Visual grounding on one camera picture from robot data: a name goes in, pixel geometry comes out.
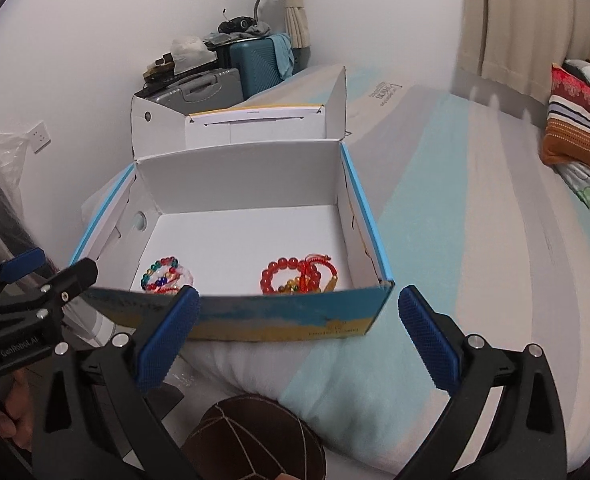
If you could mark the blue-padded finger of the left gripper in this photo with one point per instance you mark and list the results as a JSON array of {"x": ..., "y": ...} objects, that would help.
[{"x": 15, "y": 269}]

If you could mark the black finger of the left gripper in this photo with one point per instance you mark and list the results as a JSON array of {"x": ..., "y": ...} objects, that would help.
[{"x": 70, "y": 282}]

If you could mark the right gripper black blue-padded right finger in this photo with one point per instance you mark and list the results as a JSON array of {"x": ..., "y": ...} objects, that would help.
[{"x": 526, "y": 439}]

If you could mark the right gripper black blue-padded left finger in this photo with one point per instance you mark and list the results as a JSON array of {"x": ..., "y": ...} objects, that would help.
[{"x": 71, "y": 439}]

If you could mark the person's left hand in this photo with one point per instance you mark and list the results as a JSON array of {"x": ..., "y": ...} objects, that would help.
[{"x": 17, "y": 414}]

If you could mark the blue yellow cardboard box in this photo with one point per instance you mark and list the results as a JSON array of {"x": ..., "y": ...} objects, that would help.
[{"x": 260, "y": 206}]

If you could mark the striped bed sheet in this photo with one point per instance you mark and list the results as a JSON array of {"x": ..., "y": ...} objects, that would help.
[{"x": 491, "y": 236}]

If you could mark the grey suitcase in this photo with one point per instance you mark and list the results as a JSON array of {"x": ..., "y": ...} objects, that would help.
[{"x": 213, "y": 90}]

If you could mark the white plastic bag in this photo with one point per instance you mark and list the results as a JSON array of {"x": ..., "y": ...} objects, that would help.
[{"x": 189, "y": 52}]

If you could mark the teal suitcase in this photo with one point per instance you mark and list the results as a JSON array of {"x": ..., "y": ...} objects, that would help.
[{"x": 255, "y": 61}]

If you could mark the striped orange red pillow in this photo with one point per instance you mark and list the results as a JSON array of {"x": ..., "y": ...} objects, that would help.
[{"x": 567, "y": 131}]

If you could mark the dark clothes pile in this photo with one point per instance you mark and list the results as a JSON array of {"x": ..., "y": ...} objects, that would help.
[{"x": 240, "y": 28}]

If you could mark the light blue cloth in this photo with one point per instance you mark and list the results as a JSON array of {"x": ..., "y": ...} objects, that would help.
[{"x": 284, "y": 56}]

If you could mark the beige side curtain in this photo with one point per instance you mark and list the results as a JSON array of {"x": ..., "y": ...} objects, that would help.
[{"x": 296, "y": 23}]

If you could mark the white wall socket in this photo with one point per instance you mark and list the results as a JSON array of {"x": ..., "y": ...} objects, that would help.
[{"x": 38, "y": 137}]

